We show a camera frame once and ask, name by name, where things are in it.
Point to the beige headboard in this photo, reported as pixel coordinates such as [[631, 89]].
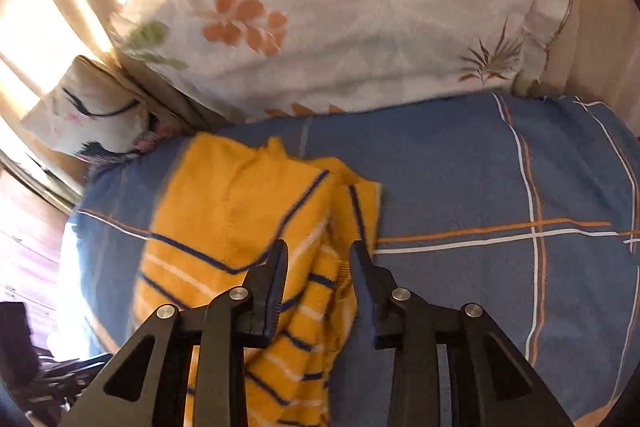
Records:
[[595, 32]]

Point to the yellow striped sweater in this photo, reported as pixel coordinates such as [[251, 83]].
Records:
[[235, 217]]

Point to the bird and flower print pillow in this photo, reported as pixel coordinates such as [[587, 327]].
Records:
[[85, 107]]

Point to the window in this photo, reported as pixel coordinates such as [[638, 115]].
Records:
[[20, 37]]

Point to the leaf print white pillow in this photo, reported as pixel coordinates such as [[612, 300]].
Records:
[[350, 17]]

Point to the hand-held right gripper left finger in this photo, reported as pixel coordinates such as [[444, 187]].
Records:
[[274, 294]]

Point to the blue plaid bed sheet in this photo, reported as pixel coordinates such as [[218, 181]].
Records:
[[475, 187]]

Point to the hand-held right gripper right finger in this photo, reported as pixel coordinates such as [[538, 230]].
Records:
[[364, 292]]

